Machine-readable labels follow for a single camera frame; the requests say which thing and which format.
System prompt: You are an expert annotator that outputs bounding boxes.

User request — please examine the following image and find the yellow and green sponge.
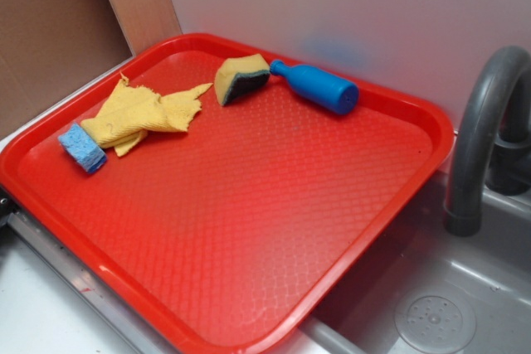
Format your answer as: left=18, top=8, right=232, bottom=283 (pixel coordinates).
left=214, top=54, right=270, bottom=106

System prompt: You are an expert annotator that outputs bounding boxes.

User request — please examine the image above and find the blue sponge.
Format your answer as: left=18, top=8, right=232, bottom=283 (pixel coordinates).
left=58, top=124, right=107, bottom=174

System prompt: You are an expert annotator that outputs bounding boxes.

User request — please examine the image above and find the red plastic tray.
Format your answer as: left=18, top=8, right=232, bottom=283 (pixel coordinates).
left=1, top=34, right=454, bottom=353

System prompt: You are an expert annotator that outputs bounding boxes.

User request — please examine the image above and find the blue plastic bottle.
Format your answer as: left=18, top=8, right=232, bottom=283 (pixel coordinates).
left=270, top=60, right=359, bottom=115

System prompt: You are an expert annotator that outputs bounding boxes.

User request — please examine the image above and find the yellow cloth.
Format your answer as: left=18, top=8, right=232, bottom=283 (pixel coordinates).
left=81, top=75, right=212, bottom=158

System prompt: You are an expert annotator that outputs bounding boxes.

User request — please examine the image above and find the grey plastic sink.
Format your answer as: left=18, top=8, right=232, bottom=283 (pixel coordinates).
left=301, top=174, right=530, bottom=353

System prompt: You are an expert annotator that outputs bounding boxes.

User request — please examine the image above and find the grey toy faucet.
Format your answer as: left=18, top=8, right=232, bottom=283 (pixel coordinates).
left=444, top=46, right=530, bottom=236

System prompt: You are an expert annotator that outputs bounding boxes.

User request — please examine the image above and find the brown cardboard panel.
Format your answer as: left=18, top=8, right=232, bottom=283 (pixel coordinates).
left=1, top=0, right=131, bottom=138

